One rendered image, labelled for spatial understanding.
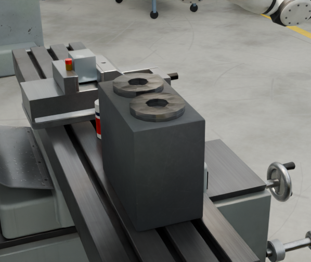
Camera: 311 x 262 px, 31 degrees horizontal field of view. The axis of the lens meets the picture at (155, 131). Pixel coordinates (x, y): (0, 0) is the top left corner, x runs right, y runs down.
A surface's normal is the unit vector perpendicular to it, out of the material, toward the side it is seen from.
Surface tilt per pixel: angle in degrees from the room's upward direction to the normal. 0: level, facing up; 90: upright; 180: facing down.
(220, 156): 0
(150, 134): 90
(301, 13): 116
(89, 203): 0
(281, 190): 90
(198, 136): 90
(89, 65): 90
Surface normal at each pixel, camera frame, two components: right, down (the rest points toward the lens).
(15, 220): 0.34, 0.41
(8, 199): -0.02, -0.90
